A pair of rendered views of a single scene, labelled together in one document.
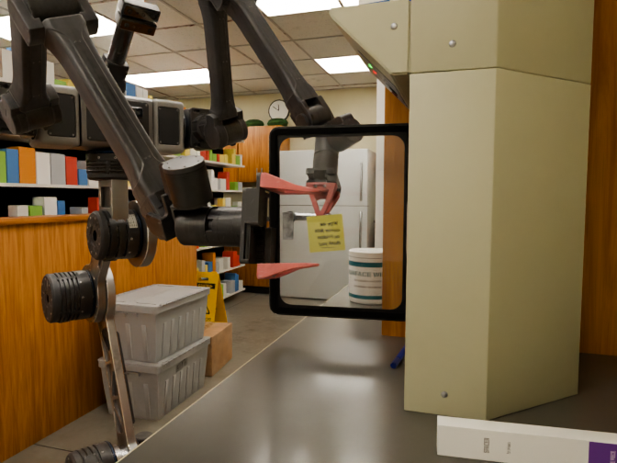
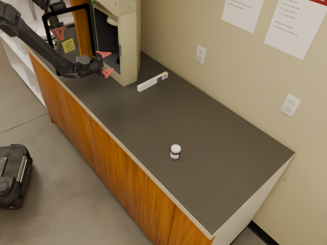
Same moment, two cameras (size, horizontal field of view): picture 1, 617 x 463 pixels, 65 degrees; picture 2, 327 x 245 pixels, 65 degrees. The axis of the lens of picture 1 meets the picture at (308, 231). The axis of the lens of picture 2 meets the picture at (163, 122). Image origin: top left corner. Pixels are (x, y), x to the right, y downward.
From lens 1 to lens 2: 1.22 m
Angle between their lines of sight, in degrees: 68
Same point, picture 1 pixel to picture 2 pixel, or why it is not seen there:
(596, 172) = not seen: hidden behind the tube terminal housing
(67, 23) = (23, 24)
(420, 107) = (122, 23)
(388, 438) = (130, 93)
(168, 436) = (100, 117)
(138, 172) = (63, 64)
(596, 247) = not seen: hidden behind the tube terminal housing
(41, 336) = not seen: outside the picture
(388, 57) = (115, 12)
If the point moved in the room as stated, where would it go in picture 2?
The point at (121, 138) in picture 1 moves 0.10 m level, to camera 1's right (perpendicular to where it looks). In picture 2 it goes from (55, 56) to (71, 48)
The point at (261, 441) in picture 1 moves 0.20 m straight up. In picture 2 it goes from (115, 107) to (113, 79)
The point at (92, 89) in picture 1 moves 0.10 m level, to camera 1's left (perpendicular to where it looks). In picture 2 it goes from (42, 45) to (22, 54)
